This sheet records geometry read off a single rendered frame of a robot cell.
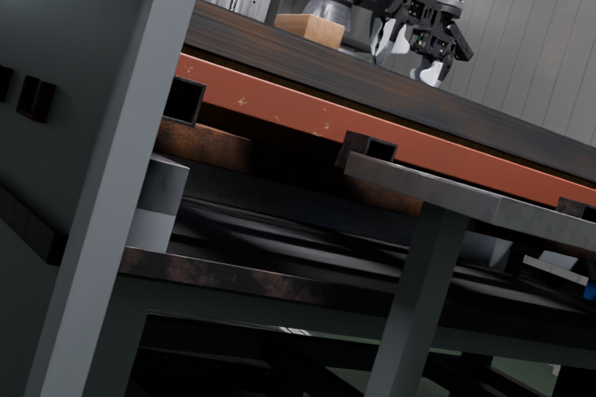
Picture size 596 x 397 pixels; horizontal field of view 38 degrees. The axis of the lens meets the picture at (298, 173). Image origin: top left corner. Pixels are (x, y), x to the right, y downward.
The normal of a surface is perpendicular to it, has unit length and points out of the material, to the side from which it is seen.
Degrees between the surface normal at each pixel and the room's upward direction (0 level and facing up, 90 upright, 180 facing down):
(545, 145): 90
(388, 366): 90
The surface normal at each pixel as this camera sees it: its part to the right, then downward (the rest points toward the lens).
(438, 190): -0.80, -0.21
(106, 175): 0.53, 0.19
